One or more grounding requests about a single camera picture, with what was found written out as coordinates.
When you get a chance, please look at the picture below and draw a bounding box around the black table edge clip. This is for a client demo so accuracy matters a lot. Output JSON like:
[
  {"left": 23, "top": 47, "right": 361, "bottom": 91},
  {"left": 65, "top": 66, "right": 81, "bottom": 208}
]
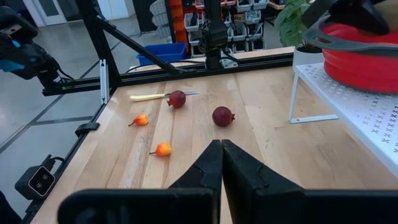
[{"left": 74, "top": 121, "right": 101, "bottom": 138}]

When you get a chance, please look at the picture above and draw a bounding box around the blue plastic bin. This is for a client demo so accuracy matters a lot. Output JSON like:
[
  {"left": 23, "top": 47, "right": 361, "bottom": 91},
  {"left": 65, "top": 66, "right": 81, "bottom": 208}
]
[{"left": 136, "top": 42, "right": 189, "bottom": 67}]

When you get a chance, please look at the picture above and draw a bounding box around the red collapsible bowl grey rim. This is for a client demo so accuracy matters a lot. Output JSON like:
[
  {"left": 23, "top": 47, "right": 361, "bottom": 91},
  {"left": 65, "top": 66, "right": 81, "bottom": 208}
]
[{"left": 303, "top": 15, "right": 398, "bottom": 94}]

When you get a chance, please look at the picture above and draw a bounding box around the white door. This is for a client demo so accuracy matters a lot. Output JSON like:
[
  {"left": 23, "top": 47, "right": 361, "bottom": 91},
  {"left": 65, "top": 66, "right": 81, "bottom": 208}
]
[{"left": 21, "top": 0, "right": 68, "bottom": 27}]

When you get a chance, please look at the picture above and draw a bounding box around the knife with yellow handle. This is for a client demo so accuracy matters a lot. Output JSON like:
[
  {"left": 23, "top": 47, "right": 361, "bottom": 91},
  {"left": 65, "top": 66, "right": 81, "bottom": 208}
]
[{"left": 129, "top": 90, "right": 200, "bottom": 103}]

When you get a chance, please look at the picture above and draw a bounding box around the small orange pear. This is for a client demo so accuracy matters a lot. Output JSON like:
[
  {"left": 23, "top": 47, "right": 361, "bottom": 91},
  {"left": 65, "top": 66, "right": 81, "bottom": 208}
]
[
  {"left": 128, "top": 113, "right": 150, "bottom": 127},
  {"left": 149, "top": 142, "right": 173, "bottom": 157}
]

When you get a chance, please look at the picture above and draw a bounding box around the white perforated metal shelf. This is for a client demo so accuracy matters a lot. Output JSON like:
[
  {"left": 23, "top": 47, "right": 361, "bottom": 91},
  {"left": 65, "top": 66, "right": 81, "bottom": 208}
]
[{"left": 288, "top": 62, "right": 398, "bottom": 178}]

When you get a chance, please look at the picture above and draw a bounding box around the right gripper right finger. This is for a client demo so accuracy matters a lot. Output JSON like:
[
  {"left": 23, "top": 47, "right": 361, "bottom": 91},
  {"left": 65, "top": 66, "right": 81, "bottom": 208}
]
[{"left": 221, "top": 139, "right": 398, "bottom": 224}]

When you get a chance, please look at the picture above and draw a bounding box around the black cabled device on frame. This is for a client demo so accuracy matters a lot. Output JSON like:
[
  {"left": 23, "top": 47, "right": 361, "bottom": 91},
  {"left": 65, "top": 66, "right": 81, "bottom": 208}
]
[{"left": 0, "top": 6, "right": 74, "bottom": 91}]

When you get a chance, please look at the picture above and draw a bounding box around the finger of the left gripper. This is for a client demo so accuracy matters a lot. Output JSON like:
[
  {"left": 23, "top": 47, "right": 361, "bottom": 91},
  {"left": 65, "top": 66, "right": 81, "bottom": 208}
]
[{"left": 329, "top": 0, "right": 391, "bottom": 35}]

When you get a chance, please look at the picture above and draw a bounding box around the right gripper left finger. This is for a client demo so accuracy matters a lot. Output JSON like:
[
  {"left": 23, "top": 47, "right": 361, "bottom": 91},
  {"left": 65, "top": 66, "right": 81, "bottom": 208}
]
[{"left": 57, "top": 139, "right": 223, "bottom": 224}]

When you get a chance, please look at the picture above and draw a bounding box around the white cabinet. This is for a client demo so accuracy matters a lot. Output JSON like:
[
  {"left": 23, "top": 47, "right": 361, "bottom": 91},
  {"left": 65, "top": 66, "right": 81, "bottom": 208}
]
[{"left": 96, "top": 0, "right": 136, "bottom": 21}]

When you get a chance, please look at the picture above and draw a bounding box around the black table-level camera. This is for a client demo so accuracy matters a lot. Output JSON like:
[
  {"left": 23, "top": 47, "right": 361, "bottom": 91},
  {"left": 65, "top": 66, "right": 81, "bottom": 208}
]
[{"left": 14, "top": 154, "right": 65, "bottom": 200}]

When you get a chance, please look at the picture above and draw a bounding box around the green artificial potted plant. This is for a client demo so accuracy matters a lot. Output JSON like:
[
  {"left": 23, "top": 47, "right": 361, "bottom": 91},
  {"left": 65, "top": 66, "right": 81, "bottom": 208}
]
[{"left": 274, "top": 0, "right": 326, "bottom": 68}]

